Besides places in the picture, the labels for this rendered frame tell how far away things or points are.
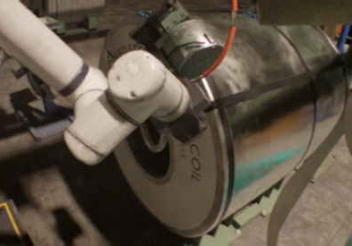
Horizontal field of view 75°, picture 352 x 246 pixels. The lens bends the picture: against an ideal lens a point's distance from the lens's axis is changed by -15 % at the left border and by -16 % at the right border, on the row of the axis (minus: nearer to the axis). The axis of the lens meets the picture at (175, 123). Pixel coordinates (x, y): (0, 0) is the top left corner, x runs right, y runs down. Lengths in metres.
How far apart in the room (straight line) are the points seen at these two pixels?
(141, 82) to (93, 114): 0.10
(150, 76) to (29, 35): 0.24
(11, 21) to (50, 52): 0.09
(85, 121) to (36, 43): 0.18
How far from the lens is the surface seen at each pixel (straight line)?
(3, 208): 1.79
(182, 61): 0.69
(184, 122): 0.53
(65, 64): 0.53
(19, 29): 0.51
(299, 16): 0.33
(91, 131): 0.45
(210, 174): 1.01
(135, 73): 0.40
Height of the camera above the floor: 1.61
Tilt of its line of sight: 34 degrees down
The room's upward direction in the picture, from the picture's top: 7 degrees clockwise
